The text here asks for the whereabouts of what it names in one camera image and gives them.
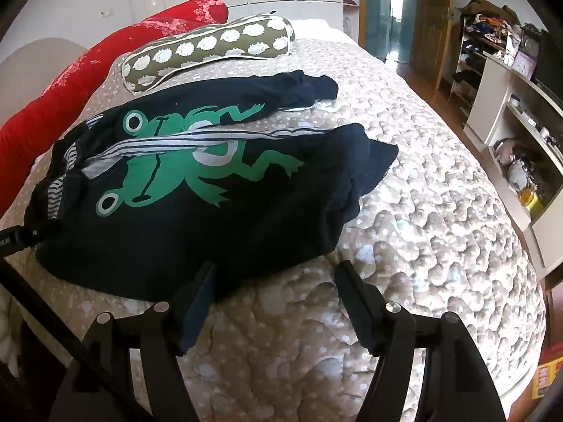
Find white bed sheet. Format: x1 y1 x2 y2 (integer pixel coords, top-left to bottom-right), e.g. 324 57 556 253
290 18 357 45

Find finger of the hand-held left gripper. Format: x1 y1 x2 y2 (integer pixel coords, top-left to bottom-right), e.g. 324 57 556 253
0 223 60 258

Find cluttered shoe rack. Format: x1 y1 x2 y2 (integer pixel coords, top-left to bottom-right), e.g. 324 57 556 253
449 0 542 115

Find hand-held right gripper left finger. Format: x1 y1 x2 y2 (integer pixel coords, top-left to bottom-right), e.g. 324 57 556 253
48 261 218 422

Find red floral blanket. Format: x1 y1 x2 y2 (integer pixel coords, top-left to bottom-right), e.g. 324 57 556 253
0 0 229 218

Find cream rounded headboard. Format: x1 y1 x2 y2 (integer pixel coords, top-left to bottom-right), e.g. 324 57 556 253
0 38 91 130

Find teal glass door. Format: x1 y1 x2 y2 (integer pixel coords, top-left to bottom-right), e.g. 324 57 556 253
358 0 418 64

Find beige quilted bedspread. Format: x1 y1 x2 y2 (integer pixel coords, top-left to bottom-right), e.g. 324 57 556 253
0 37 548 422

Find black television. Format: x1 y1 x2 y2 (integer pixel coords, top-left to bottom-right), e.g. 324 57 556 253
534 31 563 106

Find olive white-dotted pillow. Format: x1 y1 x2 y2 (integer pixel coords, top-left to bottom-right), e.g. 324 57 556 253
121 16 295 94

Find cream shelf cabinet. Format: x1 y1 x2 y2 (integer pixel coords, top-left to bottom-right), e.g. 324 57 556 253
464 50 563 277

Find yellow cardboard box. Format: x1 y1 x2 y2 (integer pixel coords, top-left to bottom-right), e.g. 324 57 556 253
532 356 563 401

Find wooden door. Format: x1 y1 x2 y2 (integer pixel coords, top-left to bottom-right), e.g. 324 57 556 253
409 0 454 91

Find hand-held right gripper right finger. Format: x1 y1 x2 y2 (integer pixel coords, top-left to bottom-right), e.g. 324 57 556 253
334 260 506 422

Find black cable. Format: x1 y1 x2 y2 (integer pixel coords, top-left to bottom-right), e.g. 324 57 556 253
0 257 150 422

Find yellow bottle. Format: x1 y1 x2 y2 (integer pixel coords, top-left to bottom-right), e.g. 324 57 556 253
519 185 539 212

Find navy frog print pants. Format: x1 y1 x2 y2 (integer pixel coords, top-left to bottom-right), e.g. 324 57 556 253
24 69 399 304

